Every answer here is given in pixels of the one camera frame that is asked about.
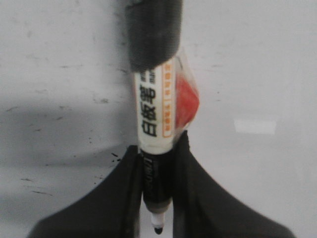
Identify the whiteboard marker with black cap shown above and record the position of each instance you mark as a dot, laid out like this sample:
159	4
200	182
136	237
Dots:
153	31

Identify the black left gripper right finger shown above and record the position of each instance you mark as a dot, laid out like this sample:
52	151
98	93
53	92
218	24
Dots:
203	209

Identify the white glossy whiteboard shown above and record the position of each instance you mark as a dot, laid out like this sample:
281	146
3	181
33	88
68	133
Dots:
67	108

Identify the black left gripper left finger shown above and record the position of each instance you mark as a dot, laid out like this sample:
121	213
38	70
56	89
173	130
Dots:
111	210

